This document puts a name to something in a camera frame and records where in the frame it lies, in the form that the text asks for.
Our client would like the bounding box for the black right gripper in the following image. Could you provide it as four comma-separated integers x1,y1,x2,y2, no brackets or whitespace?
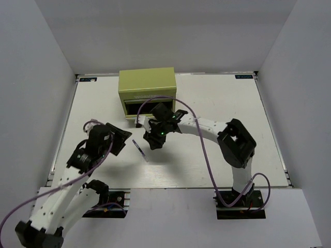
144,120,171,150

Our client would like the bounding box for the purple gel pen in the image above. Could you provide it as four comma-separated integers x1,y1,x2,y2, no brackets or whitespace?
132,139,149,163

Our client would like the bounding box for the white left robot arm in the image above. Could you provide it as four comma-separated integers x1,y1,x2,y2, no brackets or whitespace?
15,120,132,247

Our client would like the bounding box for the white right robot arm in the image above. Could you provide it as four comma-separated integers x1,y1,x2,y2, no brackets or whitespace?
138,103,257,206

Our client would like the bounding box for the green metal drawer cabinet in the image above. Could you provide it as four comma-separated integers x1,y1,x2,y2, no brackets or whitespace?
118,67,177,115

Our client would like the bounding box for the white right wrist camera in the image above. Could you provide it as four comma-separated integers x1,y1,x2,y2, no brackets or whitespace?
134,115,151,133

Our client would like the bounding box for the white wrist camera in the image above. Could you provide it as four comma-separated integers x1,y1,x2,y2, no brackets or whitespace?
83,119,100,133
134,115,151,133

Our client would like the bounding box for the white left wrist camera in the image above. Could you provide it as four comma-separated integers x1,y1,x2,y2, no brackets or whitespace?
83,119,100,133

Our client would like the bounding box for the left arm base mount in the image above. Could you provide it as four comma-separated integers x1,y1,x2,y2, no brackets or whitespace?
78,180,130,219

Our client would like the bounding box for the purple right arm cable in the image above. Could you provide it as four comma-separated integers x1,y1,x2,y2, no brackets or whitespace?
136,96,271,212

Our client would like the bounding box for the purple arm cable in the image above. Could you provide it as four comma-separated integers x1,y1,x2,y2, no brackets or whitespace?
0,120,130,228
136,96,271,212

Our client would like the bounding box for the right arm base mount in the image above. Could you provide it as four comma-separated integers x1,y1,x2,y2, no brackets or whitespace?
214,190,266,220

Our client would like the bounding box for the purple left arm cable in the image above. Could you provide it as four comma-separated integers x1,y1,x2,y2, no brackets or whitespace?
0,120,130,228

